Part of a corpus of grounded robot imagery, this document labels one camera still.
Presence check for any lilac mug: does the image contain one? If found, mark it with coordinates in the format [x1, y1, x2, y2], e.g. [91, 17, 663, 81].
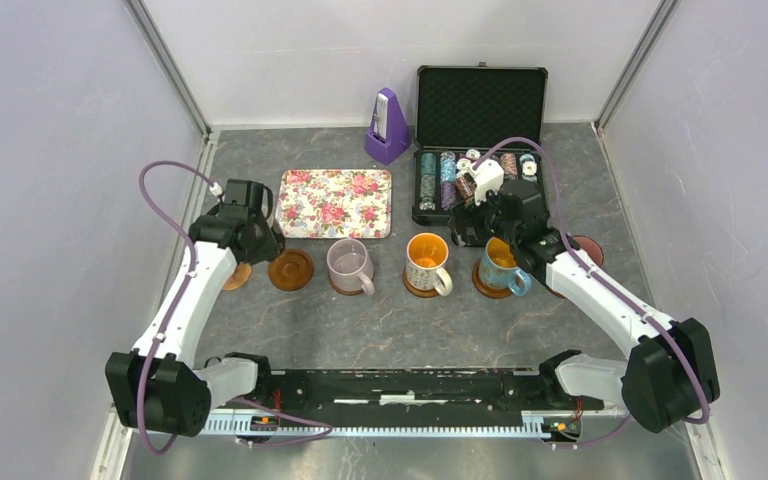
[326, 238, 375, 296]

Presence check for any wooden coaster two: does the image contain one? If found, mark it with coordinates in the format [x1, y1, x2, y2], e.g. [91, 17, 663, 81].
[471, 261, 512, 300]

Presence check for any wooden coaster three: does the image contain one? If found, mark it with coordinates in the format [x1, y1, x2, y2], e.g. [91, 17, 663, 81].
[328, 277, 365, 296]

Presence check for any woven rattan coaster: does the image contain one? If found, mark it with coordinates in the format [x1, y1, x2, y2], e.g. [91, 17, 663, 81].
[222, 263, 252, 291]

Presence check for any purple metronome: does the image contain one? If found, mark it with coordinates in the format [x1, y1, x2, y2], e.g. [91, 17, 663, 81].
[364, 88, 411, 165]

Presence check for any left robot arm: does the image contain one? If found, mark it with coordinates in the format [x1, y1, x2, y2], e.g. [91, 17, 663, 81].
[105, 180, 285, 437]

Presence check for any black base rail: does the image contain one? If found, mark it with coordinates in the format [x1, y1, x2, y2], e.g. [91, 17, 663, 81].
[245, 368, 604, 428]

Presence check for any white mug orange inside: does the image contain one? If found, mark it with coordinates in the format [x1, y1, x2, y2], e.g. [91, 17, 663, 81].
[404, 233, 453, 297]

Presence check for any wooden coaster five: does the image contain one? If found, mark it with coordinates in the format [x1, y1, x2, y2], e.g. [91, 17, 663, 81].
[545, 284, 566, 300]

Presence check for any teal poker chip stack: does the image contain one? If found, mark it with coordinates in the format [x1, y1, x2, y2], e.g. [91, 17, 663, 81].
[419, 153, 437, 211]

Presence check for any pink mug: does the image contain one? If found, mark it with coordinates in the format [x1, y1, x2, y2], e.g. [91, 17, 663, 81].
[572, 235, 604, 267]

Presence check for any black poker chip case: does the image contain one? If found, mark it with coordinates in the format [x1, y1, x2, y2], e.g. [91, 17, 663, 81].
[412, 65, 549, 230]

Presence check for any wooden coaster one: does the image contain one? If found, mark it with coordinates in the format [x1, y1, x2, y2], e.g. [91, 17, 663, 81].
[268, 249, 314, 291]

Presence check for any wooden coaster four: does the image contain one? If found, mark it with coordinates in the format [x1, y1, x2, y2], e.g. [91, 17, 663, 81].
[401, 269, 439, 298]

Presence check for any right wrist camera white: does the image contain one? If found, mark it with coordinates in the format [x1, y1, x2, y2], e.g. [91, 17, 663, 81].
[467, 159, 505, 205]

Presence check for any blue mug orange inside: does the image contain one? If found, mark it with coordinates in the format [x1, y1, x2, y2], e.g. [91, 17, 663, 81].
[479, 238, 532, 296]

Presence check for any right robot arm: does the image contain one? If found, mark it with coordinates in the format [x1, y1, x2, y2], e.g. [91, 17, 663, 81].
[450, 180, 720, 433]

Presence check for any purple poker chip stack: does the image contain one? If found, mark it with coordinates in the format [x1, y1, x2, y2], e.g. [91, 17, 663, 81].
[440, 181, 458, 210]

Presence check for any floral tray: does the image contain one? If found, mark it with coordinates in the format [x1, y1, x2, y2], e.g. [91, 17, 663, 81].
[275, 169, 393, 239]

